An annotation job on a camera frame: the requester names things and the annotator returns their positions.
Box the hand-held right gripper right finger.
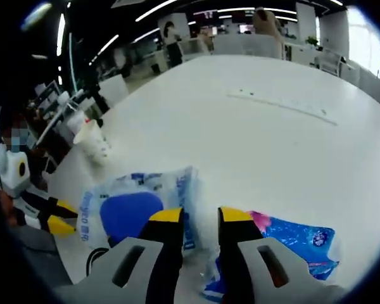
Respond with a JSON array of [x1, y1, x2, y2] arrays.
[[217, 206, 324, 304]]

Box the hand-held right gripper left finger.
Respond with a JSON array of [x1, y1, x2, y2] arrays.
[[85, 208, 185, 304]]

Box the black cable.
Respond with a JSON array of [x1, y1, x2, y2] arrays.
[[85, 246, 111, 277]]

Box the clear bag with blue disc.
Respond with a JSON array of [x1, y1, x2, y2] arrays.
[[77, 165, 200, 251]]

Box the blue tissue packet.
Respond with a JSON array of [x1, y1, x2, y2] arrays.
[[201, 210, 342, 299]]

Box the white paper cup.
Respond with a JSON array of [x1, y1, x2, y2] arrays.
[[72, 118, 114, 168]]

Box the person's left hand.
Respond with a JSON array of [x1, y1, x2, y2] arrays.
[[0, 191, 25, 227]]

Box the person's grey clothing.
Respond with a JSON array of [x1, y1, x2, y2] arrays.
[[5, 221, 74, 304]]

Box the person's head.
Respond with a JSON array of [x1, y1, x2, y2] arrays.
[[0, 110, 35, 130]]

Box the white table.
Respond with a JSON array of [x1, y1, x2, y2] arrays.
[[47, 53, 380, 286]]

